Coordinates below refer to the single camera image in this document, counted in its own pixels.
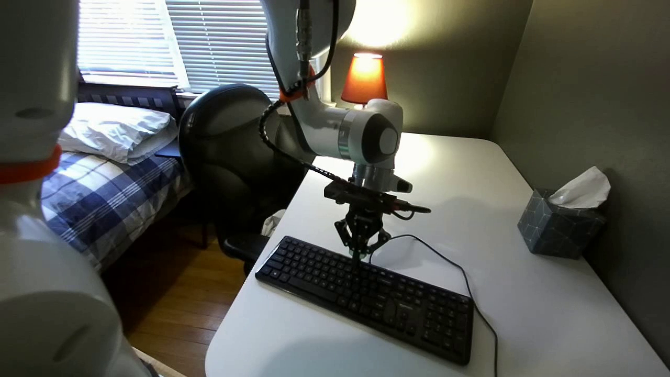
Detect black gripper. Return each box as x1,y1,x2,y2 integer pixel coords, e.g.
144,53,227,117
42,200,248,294
333,204,393,264

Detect black computer keyboard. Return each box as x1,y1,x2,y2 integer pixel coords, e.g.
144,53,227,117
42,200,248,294
253,234,477,367

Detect orange table lamp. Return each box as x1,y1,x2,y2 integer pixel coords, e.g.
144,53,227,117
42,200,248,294
339,49,389,108

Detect black office chair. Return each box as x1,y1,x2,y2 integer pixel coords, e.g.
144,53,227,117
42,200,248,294
177,81,312,275

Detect grey tissue box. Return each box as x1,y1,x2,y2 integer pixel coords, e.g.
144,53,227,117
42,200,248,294
516,190,607,260

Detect white tissue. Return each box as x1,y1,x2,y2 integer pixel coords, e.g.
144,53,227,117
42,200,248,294
547,162,613,212

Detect white window blinds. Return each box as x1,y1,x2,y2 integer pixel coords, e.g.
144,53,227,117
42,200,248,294
76,0,283,99

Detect blue plaid blanket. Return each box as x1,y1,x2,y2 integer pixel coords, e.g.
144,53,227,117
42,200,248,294
37,146,193,272

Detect white pillow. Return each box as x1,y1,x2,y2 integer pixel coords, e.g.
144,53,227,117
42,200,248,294
56,100,179,167

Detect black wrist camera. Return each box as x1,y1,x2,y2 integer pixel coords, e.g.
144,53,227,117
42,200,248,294
323,173,434,217

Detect black keyboard cable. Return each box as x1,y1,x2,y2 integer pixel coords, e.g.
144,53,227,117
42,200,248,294
366,233,500,377

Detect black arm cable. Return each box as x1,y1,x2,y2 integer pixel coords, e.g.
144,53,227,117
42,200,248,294
258,0,354,183

